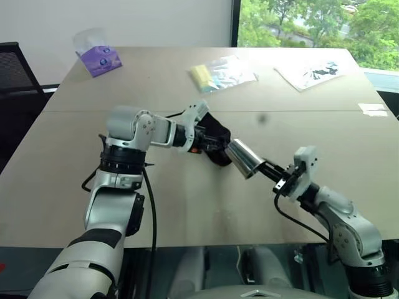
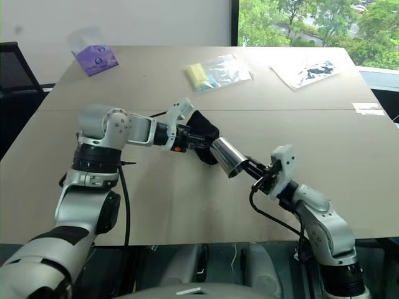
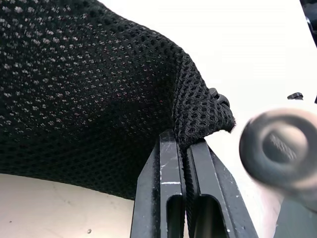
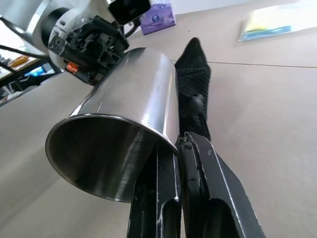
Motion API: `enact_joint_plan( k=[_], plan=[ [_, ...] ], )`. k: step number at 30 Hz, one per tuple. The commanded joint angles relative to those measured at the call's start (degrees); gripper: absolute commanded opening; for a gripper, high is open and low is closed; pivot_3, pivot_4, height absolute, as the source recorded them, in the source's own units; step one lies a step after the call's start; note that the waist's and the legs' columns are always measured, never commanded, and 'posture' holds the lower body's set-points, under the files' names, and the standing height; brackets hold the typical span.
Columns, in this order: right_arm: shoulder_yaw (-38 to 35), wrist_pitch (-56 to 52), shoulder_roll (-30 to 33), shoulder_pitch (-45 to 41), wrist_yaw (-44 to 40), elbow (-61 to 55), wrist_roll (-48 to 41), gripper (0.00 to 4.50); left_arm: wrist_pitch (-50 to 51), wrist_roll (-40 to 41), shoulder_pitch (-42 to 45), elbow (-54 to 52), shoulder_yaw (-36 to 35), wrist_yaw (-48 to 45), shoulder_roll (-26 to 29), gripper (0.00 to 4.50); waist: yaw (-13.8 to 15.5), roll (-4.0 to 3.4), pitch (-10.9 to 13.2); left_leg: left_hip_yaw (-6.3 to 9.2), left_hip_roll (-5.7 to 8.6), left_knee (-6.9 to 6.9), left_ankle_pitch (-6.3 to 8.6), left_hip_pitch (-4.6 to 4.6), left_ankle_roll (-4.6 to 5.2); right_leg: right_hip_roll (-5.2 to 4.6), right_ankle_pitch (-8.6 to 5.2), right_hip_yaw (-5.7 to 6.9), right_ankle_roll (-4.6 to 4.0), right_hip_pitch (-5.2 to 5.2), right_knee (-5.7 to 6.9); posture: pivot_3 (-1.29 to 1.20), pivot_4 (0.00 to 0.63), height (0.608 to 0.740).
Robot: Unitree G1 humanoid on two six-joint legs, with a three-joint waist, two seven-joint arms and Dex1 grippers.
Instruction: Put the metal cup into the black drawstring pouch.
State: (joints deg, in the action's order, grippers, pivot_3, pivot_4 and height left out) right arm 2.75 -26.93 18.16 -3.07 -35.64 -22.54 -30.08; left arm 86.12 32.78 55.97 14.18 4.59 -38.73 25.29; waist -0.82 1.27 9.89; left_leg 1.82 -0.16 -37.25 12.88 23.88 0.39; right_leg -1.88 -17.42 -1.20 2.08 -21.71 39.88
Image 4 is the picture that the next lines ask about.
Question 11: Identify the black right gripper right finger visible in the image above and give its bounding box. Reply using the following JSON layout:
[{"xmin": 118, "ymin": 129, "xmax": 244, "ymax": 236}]
[{"xmin": 178, "ymin": 131, "xmax": 266, "ymax": 238}]

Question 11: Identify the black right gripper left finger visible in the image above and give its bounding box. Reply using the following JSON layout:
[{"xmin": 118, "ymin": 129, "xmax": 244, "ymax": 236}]
[{"xmin": 127, "ymin": 141, "xmax": 183, "ymax": 238}]

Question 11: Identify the shiny metal cup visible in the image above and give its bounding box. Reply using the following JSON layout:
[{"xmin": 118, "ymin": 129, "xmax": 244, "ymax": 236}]
[{"xmin": 45, "ymin": 47, "xmax": 185, "ymax": 203}]

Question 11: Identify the purple tissue box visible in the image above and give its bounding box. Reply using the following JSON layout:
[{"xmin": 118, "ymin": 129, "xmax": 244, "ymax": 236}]
[{"xmin": 139, "ymin": 3, "xmax": 177, "ymax": 36}]

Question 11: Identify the black background desk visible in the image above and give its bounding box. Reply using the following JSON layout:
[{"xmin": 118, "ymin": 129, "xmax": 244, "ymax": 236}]
[{"xmin": 0, "ymin": 48, "xmax": 64, "ymax": 106}]

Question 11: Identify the blue and yellow plastic packet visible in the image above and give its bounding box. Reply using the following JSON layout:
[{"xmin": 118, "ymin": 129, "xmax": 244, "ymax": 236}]
[{"xmin": 237, "ymin": 6, "xmax": 317, "ymax": 43}]

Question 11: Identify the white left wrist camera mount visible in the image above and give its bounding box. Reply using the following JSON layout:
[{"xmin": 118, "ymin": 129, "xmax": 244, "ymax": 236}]
[{"xmin": 47, "ymin": 0, "xmax": 152, "ymax": 75}]

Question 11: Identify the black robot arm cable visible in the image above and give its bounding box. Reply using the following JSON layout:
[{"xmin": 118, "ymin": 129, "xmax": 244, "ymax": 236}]
[{"xmin": 0, "ymin": 15, "xmax": 50, "ymax": 60}]

